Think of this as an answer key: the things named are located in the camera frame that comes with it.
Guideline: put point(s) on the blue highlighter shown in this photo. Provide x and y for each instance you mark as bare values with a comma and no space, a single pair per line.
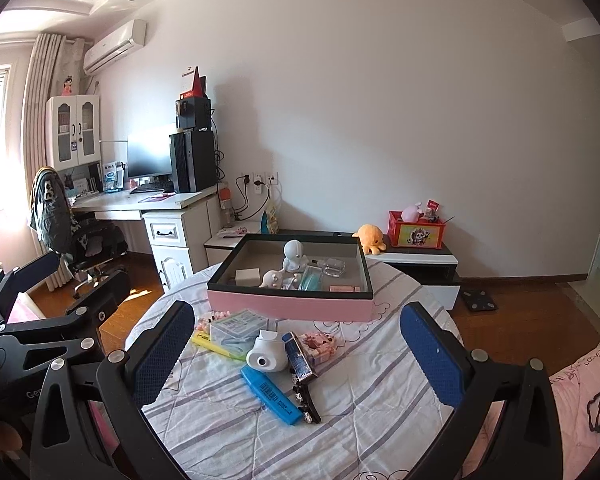
275,394

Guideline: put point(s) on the teal round glass jar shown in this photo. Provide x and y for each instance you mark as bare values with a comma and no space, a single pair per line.
310,280

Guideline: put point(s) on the small white box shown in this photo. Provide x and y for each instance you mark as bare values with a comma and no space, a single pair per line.
247,276

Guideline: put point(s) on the pink mouse pad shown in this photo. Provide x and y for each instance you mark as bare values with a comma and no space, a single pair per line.
155,198

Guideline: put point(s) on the small pale doll figurine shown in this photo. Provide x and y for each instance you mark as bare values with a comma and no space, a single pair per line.
271,279

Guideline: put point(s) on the clear glass perfume bottle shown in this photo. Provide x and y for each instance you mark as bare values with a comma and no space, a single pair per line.
332,266

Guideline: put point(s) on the black hair clip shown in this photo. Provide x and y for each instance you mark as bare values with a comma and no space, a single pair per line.
306,400

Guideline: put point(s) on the yellow highlighter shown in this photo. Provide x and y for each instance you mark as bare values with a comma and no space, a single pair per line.
212,344

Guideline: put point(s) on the black computer tower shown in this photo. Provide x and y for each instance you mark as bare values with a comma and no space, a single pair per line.
195,160

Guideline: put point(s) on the pink doll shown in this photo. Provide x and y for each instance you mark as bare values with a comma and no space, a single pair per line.
67,85

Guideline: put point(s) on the small pink box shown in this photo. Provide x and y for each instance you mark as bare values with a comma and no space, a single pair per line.
342,288

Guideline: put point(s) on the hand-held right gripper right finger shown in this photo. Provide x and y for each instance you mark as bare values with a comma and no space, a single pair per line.
430,355

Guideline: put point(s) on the black bathroom scale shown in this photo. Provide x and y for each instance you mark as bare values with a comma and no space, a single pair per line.
480,302

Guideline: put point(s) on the pink printed blanket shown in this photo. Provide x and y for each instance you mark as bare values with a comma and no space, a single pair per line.
580,385

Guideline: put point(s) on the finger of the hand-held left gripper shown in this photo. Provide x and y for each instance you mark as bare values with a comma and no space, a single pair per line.
35,270
107,295

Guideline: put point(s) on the red printed storage box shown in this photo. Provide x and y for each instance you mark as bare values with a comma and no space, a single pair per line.
417,232

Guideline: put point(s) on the dark printed jacket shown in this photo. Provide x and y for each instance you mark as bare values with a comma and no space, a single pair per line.
47,210

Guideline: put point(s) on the white low side table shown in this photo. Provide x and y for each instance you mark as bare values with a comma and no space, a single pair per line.
217,257

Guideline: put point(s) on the white wall socket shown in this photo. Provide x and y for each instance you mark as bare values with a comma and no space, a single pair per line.
245,178
258,178
272,178

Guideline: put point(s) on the red paper bag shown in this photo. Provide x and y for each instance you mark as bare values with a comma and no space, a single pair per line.
196,87

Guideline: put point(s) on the small red tag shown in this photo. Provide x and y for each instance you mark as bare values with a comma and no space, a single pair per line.
432,205

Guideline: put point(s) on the white toy camera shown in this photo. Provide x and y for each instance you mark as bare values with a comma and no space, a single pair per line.
266,355

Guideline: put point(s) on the pink storage box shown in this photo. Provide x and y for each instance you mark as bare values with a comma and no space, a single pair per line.
290,307

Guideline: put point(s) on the pink plush toy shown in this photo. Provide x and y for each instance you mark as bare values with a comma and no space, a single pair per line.
411,211

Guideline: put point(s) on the black office chair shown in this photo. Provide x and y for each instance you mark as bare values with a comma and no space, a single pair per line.
95,240

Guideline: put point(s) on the white glass-door cabinet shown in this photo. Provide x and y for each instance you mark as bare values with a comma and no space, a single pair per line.
78,157

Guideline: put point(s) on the white round robot figurine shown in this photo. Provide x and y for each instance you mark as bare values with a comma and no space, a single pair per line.
294,254

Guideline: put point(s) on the black keyboard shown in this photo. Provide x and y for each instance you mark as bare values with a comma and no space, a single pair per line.
150,188

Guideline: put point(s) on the white desk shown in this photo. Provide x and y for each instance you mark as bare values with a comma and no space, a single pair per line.
115,202

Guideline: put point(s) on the blue white package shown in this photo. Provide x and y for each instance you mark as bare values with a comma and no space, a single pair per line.
111,177

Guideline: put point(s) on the white air conditioner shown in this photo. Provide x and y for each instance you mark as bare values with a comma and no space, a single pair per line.
115,47

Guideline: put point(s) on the small blue card box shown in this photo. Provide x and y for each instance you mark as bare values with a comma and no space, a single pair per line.
300,360

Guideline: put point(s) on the pastel building block model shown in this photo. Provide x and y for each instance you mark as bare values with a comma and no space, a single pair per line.
317,342

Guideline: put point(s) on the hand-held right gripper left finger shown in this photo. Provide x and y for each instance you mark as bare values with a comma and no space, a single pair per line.
162,355

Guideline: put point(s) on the blue orange snack bag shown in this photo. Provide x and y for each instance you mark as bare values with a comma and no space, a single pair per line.
270,220

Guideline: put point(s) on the yellow octopus plush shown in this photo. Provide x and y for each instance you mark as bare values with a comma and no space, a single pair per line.
370,237

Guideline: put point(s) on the bottle with orange cap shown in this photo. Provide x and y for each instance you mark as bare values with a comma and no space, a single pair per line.
225,205

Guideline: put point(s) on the pink flat packet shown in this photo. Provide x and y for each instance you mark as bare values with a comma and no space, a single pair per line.
232,231

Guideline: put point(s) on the black speaker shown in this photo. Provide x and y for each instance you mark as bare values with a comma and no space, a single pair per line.
195,112

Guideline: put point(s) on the black computer monitor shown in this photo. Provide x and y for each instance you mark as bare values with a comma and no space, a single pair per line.
147,155

